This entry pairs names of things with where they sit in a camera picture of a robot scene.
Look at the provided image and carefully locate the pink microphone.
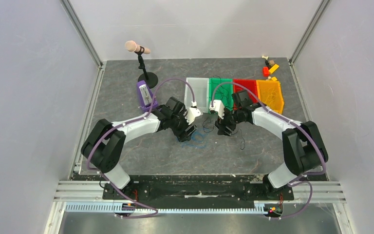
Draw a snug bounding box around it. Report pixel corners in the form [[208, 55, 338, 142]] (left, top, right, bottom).
[[125, 40, 151, 54]]

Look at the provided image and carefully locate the red toy block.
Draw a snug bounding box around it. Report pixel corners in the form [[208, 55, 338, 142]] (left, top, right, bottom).
[[262, 66, 270, 77]]

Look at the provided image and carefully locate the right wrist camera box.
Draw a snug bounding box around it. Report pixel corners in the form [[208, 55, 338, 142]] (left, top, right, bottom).
[[209, 99, 225, 119]]

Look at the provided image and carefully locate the blue cable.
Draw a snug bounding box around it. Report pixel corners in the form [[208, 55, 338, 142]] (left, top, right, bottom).
[[180, 129, 207, 150]]

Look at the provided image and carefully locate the black microphone stand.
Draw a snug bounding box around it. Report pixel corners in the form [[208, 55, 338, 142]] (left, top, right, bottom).
[[137, 53, 158, 89]]

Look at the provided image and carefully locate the purple metronome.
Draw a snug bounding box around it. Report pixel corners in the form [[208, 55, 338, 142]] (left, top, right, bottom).
[[136, 80, 159, 113]]

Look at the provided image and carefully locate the black cable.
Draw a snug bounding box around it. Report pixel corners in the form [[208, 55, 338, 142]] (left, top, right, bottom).
[[211, 77, 234, 109], [202, 117, 246, 151]]

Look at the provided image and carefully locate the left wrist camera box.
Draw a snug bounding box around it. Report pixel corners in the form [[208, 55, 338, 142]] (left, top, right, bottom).
[[185, 107, 203, 125]]

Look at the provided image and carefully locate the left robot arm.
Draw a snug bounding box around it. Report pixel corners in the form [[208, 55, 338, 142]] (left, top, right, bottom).
[[80, 97, 203, 199]]

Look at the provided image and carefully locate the green plastic bin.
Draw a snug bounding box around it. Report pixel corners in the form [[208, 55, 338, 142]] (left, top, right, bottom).
[[208, 76, 234, 110]]

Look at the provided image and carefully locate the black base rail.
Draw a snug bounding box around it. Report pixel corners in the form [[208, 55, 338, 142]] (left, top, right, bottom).
[[71, 174, 296, 210]]

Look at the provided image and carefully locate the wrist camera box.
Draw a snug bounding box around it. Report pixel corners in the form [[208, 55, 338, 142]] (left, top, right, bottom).
[[185, 107, 203, 125], [209, 99, 225, 119]]

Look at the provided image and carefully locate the white comb cable duct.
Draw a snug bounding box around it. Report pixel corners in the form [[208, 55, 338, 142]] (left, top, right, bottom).
[[65, 201, 267, 214]]

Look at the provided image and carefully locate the purple hose cable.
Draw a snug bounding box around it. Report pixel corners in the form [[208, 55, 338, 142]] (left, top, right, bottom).
[[86, 78, 197, 219], [209, 81, 328, 220]]

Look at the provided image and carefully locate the pink cable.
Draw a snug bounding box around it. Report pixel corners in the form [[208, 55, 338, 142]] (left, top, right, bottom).
[[235, 83, 255, 98]]

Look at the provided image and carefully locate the yellow cable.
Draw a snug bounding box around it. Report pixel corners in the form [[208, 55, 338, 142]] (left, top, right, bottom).
[[260, 84, 281, 109]]

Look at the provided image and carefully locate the left purple hose cable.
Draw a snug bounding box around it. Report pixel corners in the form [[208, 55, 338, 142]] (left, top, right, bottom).
[[86, 78, 197, 219]]

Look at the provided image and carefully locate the yellow toy block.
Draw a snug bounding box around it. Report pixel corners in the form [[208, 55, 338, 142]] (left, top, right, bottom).
[[269, 64, 280, 74]]

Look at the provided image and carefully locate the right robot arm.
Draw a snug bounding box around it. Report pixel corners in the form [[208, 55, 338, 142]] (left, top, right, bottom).
[[210, 90, 328, 199]]

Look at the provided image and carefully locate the white plastic bin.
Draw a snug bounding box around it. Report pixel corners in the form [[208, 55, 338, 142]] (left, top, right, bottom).
[[184, 78, 210, 113]]

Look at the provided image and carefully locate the yellow plastic bin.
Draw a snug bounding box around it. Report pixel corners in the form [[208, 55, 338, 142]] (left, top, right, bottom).
[[256, 80, 284, 114]]

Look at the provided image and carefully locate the right purple hose cable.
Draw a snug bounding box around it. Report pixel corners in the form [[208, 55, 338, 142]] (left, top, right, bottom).
[[209, 81, 328, 220]]

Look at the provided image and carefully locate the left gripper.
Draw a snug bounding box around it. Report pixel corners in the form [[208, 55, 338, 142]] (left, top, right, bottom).
[[169, 108, 197, 142]]

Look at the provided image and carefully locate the red plastic bin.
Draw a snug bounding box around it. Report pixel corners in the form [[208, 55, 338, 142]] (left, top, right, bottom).
[[232, 79, 259, 104]]

